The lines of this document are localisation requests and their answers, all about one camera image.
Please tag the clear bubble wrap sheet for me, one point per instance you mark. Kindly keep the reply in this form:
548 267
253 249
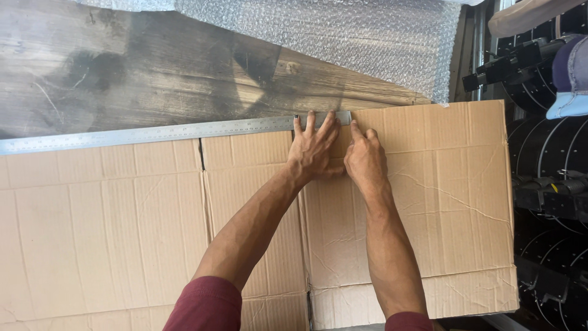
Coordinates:
358 36

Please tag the blue cap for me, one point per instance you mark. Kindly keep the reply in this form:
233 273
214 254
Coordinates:
569 78

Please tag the long steel ruler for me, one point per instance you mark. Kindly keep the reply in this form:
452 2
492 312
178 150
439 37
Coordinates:
138 134

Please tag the person's left hand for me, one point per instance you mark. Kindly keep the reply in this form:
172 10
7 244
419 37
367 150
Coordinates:
312 154

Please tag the person's right hand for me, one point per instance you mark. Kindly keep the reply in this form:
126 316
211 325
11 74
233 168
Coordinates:
367 161

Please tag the flattened brown cardboard carton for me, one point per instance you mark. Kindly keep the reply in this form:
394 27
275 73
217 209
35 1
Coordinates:
115 230

